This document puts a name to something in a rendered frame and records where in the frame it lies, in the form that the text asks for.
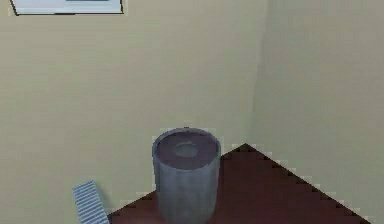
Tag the grey stone bin red top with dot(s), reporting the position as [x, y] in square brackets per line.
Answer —
[185, 190]

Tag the white framed wall picture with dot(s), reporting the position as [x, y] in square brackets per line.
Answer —
[66, 8]

